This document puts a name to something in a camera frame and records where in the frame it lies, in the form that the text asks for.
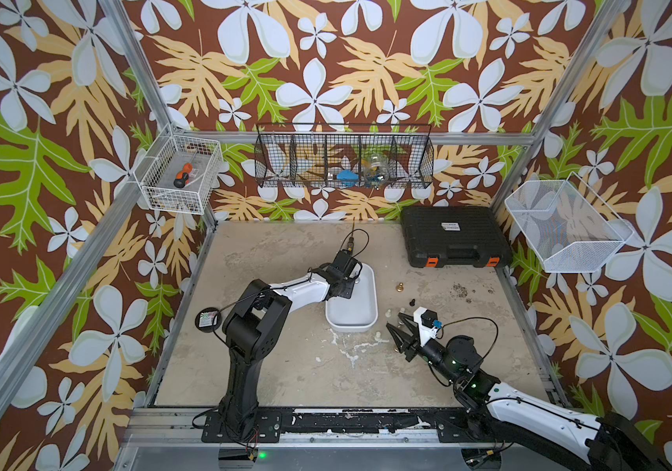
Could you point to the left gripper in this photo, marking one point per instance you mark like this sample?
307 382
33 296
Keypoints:
350 287

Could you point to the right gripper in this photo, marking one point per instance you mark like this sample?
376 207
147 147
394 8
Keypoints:
414 347

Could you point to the white plastic storage box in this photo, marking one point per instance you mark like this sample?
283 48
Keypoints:
359 313

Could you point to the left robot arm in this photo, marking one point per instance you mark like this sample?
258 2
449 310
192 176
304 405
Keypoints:
254 326

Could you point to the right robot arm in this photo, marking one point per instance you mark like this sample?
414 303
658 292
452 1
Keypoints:
575 440

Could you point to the black yellow screwdriver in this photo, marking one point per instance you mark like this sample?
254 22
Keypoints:
350 238

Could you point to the black tool case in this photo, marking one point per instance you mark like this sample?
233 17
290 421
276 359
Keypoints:
436 237

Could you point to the blue object in basket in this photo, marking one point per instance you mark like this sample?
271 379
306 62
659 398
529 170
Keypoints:
347 179

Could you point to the clear bottle in basket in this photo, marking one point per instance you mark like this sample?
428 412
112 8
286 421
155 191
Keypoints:
376 165

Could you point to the round black tape measure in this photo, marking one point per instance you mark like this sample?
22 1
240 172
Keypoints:
208 320

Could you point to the red black screwdriver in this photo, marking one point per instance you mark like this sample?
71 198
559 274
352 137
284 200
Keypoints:
182 178

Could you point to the white mesh basket right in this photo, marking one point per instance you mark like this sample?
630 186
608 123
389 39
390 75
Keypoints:
567 224

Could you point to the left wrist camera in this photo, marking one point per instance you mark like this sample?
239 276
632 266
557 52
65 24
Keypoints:
344 263

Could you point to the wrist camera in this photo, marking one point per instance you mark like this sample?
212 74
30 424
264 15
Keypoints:
427 324
344 263

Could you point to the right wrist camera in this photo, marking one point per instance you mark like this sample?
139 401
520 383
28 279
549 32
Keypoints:
427 324

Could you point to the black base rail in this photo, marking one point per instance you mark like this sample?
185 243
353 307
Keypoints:
450 425

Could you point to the black wire basket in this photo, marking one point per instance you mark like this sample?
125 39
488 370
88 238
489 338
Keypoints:
312 155

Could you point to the white wire basket left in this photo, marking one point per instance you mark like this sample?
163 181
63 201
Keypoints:
168 153

